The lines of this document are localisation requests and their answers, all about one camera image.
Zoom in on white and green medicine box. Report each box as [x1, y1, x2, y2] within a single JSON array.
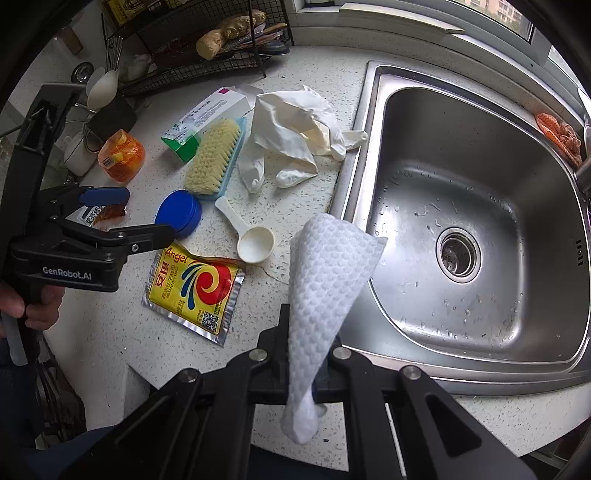
[[160, 84, 265, 163]]

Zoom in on blue scrub brush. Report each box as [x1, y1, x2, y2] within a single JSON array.
[[184, 116, 247, 201]]

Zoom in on person's blue trousers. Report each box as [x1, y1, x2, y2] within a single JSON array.
[[0, 342, 352, 480]]

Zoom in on red snack packet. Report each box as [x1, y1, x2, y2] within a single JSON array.
[[252, 25, 289, 47]]

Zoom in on white rubber glove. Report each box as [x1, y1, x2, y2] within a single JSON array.
[[237, 92, 319, 195], [295, 84, 369, 162]]

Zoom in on sink drain strainer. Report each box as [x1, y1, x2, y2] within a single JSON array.
[[436, 226, 482, 278]]

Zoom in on black wire rack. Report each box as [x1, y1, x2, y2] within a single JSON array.
[[102, 0, 296, 97]]

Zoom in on orange jelly packet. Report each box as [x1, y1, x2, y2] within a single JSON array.
[[98, 129, 146, 183]]

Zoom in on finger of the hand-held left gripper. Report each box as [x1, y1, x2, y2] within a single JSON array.
[[39, 185, 131, 222], [60, 222, 175, 259]]

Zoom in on white window frame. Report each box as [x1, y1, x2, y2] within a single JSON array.
[[295, 0, 555, 65]]

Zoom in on white plastic measuring scoop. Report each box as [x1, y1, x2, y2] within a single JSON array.
[[215, 196, 276, 265]]

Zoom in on stainless steel sink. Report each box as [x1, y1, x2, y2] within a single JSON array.
[[330, 60, 591, 398]]

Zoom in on white paper towel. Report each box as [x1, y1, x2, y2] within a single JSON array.
[[281, 213, 389, 445]]

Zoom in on yellow yeast packet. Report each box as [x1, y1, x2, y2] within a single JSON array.
[[141, 244, 246, 348]]

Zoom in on blue round lid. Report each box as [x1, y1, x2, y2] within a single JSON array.
[[154, 190, 203, 238]]

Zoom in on white ceramic spoon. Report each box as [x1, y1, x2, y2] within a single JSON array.
[[86, 67, 107, 100], [88, 71, 120, 112]]

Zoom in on yellow box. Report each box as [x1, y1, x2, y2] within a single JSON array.
[[102, 0, 153, 26]]

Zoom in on large ginger root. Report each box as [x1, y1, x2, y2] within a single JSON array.
[[196, 16, 259, 61]]

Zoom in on orange sauce packet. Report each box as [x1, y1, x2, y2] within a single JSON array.
[[74, 203, 127, 232]]

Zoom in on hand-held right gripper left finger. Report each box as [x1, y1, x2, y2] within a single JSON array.
[[85, 302, 291, 480]]

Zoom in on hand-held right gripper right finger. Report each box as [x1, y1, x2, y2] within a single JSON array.
[[314, 342, 539, 480]]

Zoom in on person's left hand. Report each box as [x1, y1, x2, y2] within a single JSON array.
[[0, 281, 65, 330]]

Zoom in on orange cloth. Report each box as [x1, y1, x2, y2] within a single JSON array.
[[536, 112, 583, 168]]

